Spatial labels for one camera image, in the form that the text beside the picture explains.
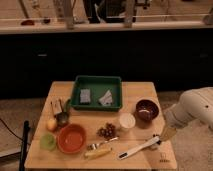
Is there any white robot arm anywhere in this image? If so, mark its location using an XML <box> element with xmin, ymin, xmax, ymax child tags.
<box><xmin>160</xmin><ymin>87</ymin><xmax>213</xmax><ymax>141</ymax></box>

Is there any dark maroon bowl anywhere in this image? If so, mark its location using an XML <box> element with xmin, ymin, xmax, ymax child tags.
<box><xmin>135</xmin><ymin>99</ymin><xmax>159</xmax><ymax>122</ymax></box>

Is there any red bowl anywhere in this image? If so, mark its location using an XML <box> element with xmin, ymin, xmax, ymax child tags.
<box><xmin>57</xmin><ymin>124</ymin><xmax>86</xmax><ymax>154</ymax></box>

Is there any white round cup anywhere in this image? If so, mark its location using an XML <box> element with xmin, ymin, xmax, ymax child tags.
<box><xmin>119</xmin><ymin>113</ymin><xmax>136</xmax><ymax>130</ymax></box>

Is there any bunch of red grapes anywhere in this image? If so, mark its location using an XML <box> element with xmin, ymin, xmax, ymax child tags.
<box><xmin>97</xmin><ymin>123</ymin><xmax>116</xmax><ymax>140</ymax></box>

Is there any folded grey cloth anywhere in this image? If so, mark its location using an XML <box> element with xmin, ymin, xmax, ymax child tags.
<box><xmin>99</xmin><ymin>90</ymin><xmax>113</xmax><ymax>106</ymax></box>

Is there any silver fork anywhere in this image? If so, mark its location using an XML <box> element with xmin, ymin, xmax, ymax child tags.
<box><xmin>87</xmin><ymin>137</ymin><xmax>119</xmax><ymax>150</ymax></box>

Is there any yellow banana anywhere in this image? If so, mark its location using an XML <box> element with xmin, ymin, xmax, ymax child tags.
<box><xmin>85</xmin><ymin>148</ymin><xmax>112</xmax><ymax>159</ymax></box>

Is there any green plastic tray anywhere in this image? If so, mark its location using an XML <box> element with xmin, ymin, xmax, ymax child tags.
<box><xmin>70</xmin><ymin>75</ymin><xmax>122</xmax><ymax>111</ymax></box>

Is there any grey sponge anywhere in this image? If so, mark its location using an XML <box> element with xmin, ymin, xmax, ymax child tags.
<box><xmin>80</xmin><ymin>89</ymin><xmax>91</xmax><ymax>104</ymax></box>

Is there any small metal pot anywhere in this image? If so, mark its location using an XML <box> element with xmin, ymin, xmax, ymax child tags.
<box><xmin>51</xmin><ymin>99</ymin><xmax>69</xmax><ymax>127</ymax></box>

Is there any yellow lemon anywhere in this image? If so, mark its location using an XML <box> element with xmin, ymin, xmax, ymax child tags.
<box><xmin>47</xmin><ymin>118</ymin><xmax>57</xmax><ymax>131</ymax></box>

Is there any small green cup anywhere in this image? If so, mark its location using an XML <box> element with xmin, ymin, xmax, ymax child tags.
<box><xmin>40</xmin><ymin>133</ymin><xmax>56</xmax><ymax>151</ymax></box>

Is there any black chair frame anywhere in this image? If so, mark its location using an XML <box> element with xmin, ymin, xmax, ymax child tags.
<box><xmin>19</xmin><ymin>120</ymin><xmax>30</xmax><ymax>171</ymax></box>

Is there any black cable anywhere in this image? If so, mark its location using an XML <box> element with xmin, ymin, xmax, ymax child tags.
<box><xmin>0</xmin><ymin>118</ymin><xmax>23</xmax><ymax>141</ymax></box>

